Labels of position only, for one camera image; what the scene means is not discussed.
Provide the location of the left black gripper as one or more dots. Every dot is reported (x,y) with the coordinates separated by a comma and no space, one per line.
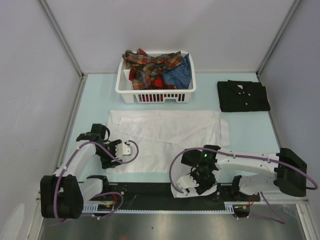
(106,163)

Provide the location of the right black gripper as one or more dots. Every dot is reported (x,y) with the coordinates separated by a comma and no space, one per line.
(203,186)

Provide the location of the white long sleeve shirt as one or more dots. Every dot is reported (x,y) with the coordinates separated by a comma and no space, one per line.
(162,134)

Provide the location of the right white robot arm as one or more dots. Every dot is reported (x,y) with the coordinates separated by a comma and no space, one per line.
(248,174)

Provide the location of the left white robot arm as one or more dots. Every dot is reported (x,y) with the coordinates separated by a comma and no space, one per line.
(62,196)

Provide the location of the white plastic laundry basket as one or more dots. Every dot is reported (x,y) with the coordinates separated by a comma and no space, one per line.
(129,95)

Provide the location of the red black plaid shirt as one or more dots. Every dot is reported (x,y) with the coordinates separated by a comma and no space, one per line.
(157,84)

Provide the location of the brown plaid shirt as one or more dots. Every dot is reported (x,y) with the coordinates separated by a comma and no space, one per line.
(144,68)

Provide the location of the folded black shirt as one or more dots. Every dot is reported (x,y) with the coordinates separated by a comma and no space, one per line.
(242,96)

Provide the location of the blue checked shirt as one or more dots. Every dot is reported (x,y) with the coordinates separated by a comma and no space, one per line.
(180,76)

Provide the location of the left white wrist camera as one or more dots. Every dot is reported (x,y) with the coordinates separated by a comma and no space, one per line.
(123,149)

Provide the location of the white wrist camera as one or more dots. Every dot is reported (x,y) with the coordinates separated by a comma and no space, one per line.
(123,149)
(187,184)

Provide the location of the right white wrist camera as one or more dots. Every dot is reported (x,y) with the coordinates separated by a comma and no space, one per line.
(187,184)

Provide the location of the white slotted cable duct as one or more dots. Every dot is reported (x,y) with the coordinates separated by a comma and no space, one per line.
(100,208)

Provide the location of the left aluminium corner post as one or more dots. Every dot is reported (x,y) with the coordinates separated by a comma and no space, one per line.
(43,4)

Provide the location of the aluminium corner post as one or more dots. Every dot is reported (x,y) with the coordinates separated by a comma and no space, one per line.
(278,36)
(43,4)

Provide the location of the right aluminium corner post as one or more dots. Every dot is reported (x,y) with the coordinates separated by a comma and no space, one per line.
(278,36)

